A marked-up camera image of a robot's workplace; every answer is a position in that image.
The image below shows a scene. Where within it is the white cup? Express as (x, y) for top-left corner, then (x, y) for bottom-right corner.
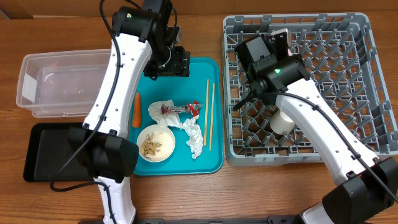
(270, 110), (295, 135)

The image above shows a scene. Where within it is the large pink plate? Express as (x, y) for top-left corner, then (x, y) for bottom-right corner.
(287, 30), (293, 56)

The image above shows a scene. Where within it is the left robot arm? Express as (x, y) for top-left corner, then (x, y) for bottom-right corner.
(68, 0), (190, 223)

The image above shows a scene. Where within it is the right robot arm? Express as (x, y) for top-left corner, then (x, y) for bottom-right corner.
(233, 30), (397, 223)

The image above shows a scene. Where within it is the grey dishwasher rack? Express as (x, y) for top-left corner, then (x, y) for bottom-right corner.
(223, 12), (397, 166)

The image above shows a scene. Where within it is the teal plastic tray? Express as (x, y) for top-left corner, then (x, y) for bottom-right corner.
(129, 57), (224, 176)

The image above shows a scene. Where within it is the red snack wrapper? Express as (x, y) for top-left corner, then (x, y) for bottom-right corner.
(161, 101), (202, 117)

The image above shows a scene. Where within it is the left wooden chopstick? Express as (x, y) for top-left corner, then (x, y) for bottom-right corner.
(203, 79), (209, 146)

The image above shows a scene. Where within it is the orange carrot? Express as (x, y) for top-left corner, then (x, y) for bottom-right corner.
(131, 92), (142, 128)

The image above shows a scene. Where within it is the crumpled white tissue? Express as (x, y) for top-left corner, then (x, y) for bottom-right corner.
(148, 100), (204, 159)

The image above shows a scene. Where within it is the small bowl with food scraps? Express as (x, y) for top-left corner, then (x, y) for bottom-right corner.
(137, 124), (175, 162)

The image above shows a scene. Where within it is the clear plastic bin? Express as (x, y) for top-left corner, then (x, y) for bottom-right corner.
(16, 49), (111, 118)

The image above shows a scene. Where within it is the black plastic tray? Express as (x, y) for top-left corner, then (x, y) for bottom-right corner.
(23, 123), (82, 182)

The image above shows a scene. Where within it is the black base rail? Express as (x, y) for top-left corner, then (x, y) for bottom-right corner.
(136, 215), (295, 224)

